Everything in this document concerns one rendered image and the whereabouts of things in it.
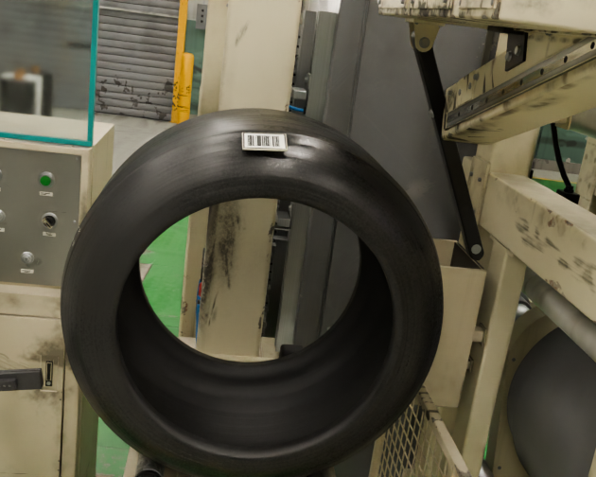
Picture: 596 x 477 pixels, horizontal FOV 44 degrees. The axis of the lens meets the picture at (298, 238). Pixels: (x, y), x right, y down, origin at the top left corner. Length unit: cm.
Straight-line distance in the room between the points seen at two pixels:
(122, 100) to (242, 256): 933
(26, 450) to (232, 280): 86
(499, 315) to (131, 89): 941
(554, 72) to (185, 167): 48
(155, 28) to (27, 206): 875
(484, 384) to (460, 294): 22
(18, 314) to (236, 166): 104
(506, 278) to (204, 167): 72
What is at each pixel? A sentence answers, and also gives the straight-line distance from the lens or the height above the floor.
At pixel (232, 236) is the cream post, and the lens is 142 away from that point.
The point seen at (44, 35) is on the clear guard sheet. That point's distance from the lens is 178.
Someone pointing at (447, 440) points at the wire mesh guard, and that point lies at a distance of 125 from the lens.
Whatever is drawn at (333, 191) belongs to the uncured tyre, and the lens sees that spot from 100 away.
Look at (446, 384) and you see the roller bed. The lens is 153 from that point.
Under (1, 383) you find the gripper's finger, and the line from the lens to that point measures 126.
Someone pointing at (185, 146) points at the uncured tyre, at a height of 143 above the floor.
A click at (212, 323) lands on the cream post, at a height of 102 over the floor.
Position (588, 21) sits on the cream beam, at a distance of 82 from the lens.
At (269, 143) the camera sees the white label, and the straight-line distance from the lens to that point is 99.
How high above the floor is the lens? 162
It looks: 17 degrees down
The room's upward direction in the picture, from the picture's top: 8 degrees clockwise
